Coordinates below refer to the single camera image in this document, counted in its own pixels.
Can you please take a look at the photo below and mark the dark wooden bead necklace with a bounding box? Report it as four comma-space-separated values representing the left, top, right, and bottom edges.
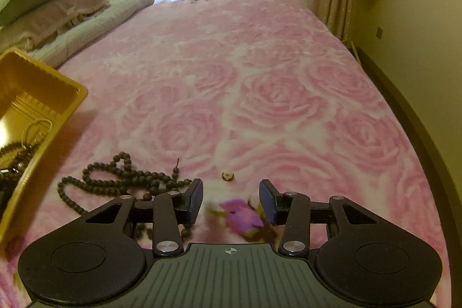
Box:
56, 152, 196, 240

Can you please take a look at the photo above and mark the long brown bead strand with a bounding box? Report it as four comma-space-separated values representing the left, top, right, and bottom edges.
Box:
1, 141, 40, 194

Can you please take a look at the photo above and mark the golden plastic tray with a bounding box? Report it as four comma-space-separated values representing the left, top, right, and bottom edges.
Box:
1, 48, 88, 240

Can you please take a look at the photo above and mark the pink rose bedspread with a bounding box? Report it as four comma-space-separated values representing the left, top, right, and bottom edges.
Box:
1, 0, 449, 307

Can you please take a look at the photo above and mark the green striped folded quilt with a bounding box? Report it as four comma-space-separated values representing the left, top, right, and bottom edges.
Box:
29, 0, 155, 68

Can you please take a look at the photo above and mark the taupe folded blanket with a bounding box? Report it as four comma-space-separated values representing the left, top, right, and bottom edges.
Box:
1, 0, 110, 53

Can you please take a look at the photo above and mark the cream cord necklace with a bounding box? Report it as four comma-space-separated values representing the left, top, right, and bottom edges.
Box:
19, 118, 53, 150

